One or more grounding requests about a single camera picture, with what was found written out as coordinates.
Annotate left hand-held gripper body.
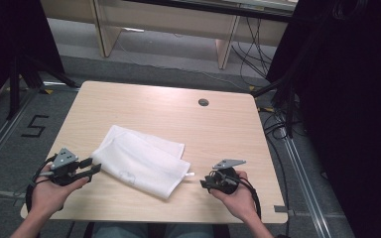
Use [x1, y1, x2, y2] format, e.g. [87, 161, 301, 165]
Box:
[48, 147, 83, 186]

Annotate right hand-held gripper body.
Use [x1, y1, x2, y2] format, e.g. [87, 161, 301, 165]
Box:
[207, 159, 247, 195]

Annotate white towel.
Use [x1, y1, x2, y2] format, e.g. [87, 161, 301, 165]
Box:
[90, 124, 195, 200]

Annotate person's right hand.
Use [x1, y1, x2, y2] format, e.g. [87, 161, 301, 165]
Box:
[209, 170, 261, 223]

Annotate person's left hand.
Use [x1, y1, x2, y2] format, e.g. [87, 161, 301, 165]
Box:
[30, 176, 91, 219]

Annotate person's legs in jeans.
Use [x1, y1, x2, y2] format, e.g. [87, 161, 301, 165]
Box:
[92, 221, 214, 238]

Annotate black metal stand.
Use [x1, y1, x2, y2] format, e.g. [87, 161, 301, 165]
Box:
[252, 73, 296, 139]
[7, 54, 79, 121]

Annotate dark curtain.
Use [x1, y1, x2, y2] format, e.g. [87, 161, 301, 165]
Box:
[0, 0, 65, 113]
[266, 0, 381, 238]

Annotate light wooden desk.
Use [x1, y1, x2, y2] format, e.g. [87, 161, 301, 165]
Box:
[40, 0, 299, 70]

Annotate metal floor rail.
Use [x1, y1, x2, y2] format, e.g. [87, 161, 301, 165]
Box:
[279, 127, 334, 238]
[0, 86, 80, 181]

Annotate black floor cables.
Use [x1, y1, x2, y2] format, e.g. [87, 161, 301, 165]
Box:
[257, 105, 292, 238]

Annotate hanging black desk cables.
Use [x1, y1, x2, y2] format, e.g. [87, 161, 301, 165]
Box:
[230, 16, 276, 79]

